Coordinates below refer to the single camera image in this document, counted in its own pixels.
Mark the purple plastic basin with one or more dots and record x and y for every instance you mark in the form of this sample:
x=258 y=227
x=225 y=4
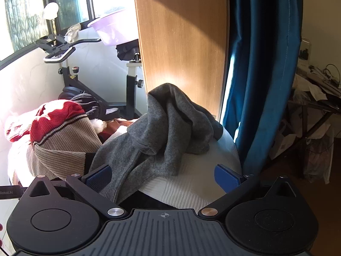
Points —
x=116 y=28

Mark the red black beige knit sweater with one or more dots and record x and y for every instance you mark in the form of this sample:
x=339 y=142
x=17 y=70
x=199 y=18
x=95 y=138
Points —
x=56 y=140

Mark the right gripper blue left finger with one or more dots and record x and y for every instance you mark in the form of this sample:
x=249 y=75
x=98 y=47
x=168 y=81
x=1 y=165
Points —
x=98 y=179

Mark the black exercise bike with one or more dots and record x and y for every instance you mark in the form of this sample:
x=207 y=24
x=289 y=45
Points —
x=109 y=75

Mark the blue curtain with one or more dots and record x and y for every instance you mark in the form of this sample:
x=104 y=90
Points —
x=263 y=48

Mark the white round lamp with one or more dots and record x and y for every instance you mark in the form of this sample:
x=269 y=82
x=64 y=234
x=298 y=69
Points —
x=50 y=13

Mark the white knit cloth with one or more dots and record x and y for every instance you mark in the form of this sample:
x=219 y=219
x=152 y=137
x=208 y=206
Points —
x=194 y=187

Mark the wooden wardrobe panel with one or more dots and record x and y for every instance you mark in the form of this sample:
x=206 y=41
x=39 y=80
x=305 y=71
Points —
x=184 y=42

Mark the grey fleece garment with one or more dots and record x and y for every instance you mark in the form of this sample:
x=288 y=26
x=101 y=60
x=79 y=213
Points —
x=154 y=144

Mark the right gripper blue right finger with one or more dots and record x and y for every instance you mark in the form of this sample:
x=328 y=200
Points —
x=227 y=179

